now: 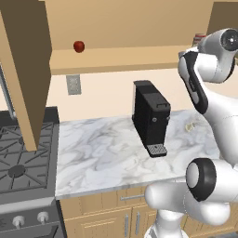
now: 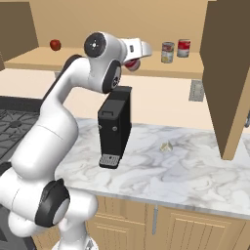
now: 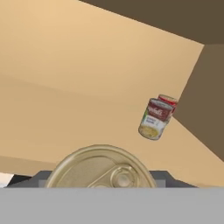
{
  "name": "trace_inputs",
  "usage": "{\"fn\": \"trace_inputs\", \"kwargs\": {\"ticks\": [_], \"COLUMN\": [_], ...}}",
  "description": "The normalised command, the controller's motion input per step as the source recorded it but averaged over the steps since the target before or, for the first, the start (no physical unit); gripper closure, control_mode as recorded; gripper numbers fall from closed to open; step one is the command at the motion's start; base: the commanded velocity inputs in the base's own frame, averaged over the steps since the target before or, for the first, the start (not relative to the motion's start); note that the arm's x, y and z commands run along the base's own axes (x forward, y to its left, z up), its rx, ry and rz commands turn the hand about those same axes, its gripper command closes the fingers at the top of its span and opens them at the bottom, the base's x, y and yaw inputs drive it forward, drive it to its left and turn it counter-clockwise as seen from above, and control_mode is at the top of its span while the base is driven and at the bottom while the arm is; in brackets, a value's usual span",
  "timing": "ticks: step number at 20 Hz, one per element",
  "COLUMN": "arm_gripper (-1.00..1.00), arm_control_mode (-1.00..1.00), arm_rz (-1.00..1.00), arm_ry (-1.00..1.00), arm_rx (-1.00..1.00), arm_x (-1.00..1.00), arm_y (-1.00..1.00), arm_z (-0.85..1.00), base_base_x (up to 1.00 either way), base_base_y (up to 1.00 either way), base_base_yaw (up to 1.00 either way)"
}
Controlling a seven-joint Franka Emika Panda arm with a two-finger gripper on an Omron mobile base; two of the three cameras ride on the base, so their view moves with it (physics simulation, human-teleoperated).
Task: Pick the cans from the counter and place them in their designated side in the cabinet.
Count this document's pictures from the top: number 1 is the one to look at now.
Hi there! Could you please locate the wooden upper cabinet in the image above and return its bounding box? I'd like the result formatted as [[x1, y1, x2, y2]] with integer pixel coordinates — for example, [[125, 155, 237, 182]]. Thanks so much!
[[45, 0, 216, 76]]

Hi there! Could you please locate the red apple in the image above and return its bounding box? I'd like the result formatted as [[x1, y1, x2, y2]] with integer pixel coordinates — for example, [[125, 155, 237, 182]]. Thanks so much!
[[73, 40, 86, 54]]

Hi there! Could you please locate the wooden drawer front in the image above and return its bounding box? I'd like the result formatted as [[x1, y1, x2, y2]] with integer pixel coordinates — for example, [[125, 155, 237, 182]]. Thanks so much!
[[116, 184, 152, 210], [59, 190, 119, 220]]

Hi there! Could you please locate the black coffee machine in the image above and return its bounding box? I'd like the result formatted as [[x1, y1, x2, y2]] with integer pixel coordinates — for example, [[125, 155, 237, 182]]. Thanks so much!
[[131, 80, 172, 159]]

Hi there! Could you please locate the wooden lower cabinet door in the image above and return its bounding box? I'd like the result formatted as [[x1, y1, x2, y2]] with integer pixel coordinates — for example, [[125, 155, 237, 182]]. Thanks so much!
[[131, 204, 158, 238], [180, 213, 238, 238], [62, 207, 133, 238]]

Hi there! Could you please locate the wooden cabinet door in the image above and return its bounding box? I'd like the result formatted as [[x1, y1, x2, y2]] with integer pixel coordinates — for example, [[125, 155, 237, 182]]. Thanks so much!
[[62, 207, 133, 238], [0, 0, 53, 152], [180, 213, 238, 238], [131, 204, 158, 238], [206, 1, 238, 35]]

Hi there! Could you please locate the grey gas stove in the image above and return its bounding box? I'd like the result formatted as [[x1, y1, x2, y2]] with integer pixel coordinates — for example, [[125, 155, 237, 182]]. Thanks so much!
[[0, 106, 68, 238]]

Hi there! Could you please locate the silver stove knob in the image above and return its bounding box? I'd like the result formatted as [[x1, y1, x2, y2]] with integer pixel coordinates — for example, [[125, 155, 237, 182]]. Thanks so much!
[[36, 211, 50, 225], [12, 215, 26, 230]]

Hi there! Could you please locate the silver cabinet door handle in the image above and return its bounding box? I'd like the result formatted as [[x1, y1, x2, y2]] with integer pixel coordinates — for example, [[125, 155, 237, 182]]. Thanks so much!
[[124, 214, 130, 238], [135, 211, 141, 235]]

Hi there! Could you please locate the wooden upper cabinet door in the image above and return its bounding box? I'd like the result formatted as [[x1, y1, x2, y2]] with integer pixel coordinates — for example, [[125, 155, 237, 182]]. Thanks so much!
[[206, 1, 238, 35], [0, 0, 53, 152]]

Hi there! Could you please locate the red and grey can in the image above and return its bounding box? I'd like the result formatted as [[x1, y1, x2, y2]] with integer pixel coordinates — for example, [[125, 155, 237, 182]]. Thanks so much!
[[193, 33, 208, 47]]

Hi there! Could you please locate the silver drawer handle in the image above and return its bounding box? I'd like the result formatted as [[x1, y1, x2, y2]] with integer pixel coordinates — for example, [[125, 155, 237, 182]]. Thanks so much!
[[120, 193, 147, 202]]

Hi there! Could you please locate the grey wall outlet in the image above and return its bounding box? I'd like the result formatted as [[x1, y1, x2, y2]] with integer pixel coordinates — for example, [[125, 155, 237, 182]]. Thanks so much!
[[65, 73, 83, 96]]

